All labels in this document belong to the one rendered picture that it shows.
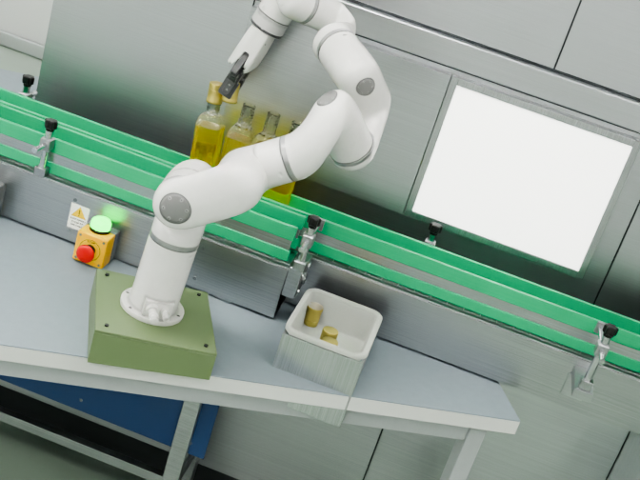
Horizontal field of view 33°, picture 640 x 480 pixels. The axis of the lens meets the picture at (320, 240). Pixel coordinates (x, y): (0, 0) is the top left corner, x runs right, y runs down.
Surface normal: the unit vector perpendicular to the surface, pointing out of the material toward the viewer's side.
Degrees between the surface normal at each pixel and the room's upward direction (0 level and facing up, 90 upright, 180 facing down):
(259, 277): 90
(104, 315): 3
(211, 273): 90
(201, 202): 87
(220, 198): 92
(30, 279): 0
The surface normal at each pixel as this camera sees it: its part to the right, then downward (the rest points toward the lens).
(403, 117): -0.22, 0.34
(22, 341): 0.29, -0.87
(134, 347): 0.18, 0.45
